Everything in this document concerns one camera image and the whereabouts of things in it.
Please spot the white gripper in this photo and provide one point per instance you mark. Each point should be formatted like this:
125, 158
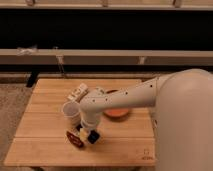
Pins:
90, 122

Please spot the black eraser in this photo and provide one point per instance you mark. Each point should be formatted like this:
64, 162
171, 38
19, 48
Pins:
87, 136

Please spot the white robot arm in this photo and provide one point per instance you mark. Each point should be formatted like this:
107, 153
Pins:
183, 103

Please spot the white sponge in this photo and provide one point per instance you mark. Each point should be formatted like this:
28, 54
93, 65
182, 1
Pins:
92, 138

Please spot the white paper cup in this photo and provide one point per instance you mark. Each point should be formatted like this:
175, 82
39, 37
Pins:
71, 112

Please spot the orange bowl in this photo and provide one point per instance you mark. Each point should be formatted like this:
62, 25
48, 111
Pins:
116, 113

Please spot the wooden table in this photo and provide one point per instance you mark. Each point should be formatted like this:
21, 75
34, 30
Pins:
40, 139

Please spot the grey metal rail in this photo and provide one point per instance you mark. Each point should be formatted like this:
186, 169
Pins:
105, 57

